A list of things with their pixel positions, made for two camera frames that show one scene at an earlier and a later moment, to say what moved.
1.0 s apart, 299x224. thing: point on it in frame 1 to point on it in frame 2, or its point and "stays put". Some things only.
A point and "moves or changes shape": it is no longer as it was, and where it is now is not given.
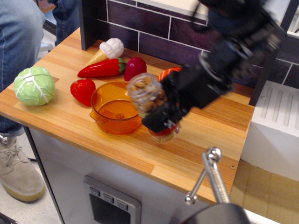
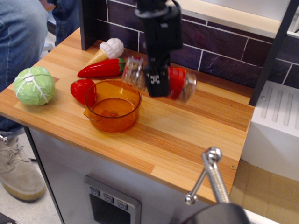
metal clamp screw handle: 210,158 stays put
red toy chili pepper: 107,68 stays put
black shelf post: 292,15 stays put
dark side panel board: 88,21 stays put
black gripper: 195,85 to 163,31
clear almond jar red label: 146,93 moves or changes shape
